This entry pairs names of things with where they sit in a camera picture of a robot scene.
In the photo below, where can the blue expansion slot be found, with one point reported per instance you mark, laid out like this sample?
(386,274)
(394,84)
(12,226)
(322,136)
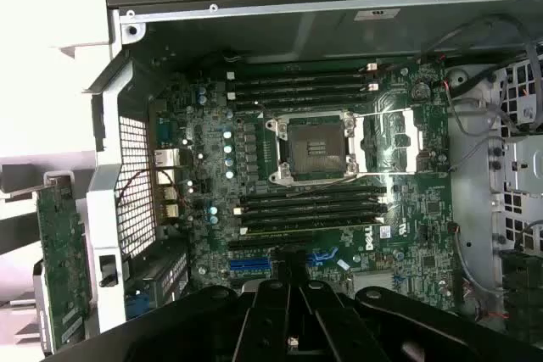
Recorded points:
(250,262)

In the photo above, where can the green Dell motherboard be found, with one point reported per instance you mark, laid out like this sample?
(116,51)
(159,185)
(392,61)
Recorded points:
(424,230)

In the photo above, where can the silver USB port block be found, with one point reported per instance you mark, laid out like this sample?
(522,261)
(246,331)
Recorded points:
(169,193)
(169,210)

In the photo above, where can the long black expansion slot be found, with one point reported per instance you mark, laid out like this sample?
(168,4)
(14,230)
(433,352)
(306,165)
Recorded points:
(254,246)

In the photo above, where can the green RAM stick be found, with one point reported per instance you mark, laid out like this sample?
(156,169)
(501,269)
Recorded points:
(297,232)

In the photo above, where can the perforated metal disk bay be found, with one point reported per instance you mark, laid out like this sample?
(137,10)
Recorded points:
(522,158)

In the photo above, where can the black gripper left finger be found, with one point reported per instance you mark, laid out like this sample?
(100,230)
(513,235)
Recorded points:
(263,328)

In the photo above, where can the CPU socket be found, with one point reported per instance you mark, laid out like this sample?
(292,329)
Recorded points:
(316,146)

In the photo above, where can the black case latch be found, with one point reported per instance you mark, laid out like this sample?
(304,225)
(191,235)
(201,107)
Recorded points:
(107,271)

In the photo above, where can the grey metal PC case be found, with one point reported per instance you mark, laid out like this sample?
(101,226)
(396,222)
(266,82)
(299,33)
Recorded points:
(297,31)

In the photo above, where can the grey parts rack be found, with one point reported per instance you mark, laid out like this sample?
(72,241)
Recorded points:
(17,179)

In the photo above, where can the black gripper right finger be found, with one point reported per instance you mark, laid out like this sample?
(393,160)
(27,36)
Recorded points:
(331,328)

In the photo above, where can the silver coin cell battery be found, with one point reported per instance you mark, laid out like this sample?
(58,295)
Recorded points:
(421,91)

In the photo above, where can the silver ethernet port block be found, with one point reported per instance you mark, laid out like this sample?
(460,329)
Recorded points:
(165,158)
(166,176)

